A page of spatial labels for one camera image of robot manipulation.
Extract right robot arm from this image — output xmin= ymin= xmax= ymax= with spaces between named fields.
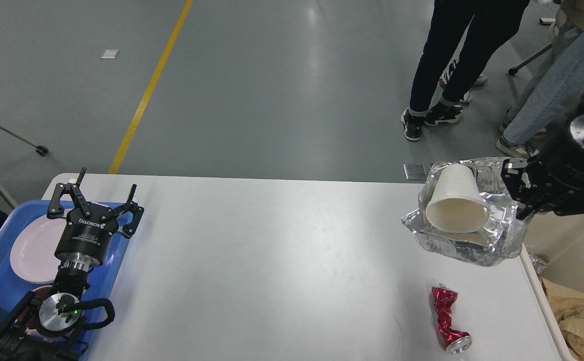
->
xmin=501 ymin=105 xmax=584 ymax=220

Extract pink mug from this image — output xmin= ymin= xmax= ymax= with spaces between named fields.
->
xmin=26 ymin=285 xmax=83 ymax=342

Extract brown paper bag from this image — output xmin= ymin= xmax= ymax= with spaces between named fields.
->
xmin=540 ymin=277 xmax=584 ymax=322

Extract floor socket plate left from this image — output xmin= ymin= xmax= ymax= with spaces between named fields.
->
xmin=403 ymin=163 xmax=432 ymax=182

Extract office chair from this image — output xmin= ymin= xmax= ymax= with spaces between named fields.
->
xmin=507 ymin=18 xmax=558 ymax=76

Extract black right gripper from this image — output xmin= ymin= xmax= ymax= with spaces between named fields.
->
xmin=501 ymin=135 xmax=584 ymax=220

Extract crushed red can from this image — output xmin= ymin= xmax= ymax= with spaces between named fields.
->
xmin=431 ymin=283 xmax=472 ymax=354

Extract aluminium foil tray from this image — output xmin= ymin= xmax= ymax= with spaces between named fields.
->
xmin=402 ymin=157 xmax=530 ymax=266

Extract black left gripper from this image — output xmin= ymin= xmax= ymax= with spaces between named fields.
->
xmin=47 ymin=167 xmax=145 ymax=269

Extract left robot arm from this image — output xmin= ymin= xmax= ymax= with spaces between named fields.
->
xmin=0 ymin=170 xmax=144 ymax=360

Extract clear plastic wrapper in bin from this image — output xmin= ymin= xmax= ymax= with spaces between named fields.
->
xmin=528 ymin=252 xmax=550 ymax=276

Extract person in black trousers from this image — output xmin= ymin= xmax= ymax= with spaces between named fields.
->
xmin=439 ymin=59 xmax=488 ymax=104

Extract pink plate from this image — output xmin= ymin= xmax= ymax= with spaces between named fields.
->
xmin=7 ymin=200 xmax=66 ymax=285

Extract person in light jeans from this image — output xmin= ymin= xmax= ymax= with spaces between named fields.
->
xmin=496 ymin=1 xmax=584 ymax=158

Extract white paper cup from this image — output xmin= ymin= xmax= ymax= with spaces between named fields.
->
xmin=425 ymin=163 xmax=489 ymax=234

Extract beige plastic bin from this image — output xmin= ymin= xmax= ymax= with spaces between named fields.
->
xmin=519 ymin=214 xmax=584 ymax=360

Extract blue plastic tray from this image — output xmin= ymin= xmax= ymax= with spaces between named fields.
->
xmin=0 ymin=200 xmax=129 ymax=325

